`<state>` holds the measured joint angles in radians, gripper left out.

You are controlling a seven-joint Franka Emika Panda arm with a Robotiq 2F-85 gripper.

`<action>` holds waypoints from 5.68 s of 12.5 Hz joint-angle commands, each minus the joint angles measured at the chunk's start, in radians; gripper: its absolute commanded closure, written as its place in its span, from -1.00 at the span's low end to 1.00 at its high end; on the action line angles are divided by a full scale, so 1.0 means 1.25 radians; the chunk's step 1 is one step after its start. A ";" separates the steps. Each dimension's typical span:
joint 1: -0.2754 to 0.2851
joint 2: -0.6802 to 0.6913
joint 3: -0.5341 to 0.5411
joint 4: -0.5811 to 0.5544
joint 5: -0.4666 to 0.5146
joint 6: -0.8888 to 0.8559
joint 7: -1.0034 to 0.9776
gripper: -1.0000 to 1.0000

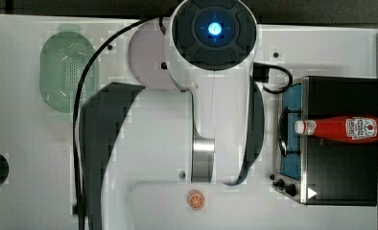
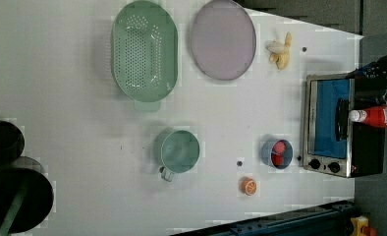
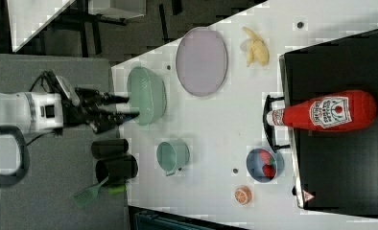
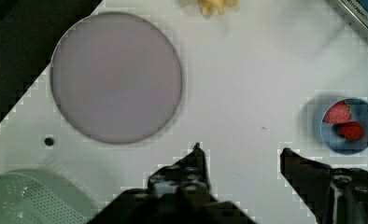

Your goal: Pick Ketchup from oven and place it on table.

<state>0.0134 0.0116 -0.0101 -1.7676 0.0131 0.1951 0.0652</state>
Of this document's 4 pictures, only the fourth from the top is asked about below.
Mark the red strawberry toy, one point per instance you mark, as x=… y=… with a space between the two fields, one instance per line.
x=351 y=131

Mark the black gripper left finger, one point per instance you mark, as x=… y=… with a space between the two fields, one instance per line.
x=175 y=194

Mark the peeled banana toy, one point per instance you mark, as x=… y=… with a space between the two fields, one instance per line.
x=207 y=7

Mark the pale pink strawberry toy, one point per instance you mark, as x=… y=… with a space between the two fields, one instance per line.
x=338 y=113

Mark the green perforated colander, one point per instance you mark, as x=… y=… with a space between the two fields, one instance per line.
x=29 y=196

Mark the round lilac plate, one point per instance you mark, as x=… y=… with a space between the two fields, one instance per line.
x=116 y=78

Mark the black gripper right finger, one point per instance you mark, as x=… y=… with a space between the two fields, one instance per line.
x=334 y=195

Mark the small blue bowl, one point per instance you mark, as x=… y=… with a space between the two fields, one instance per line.
x=327 y=133

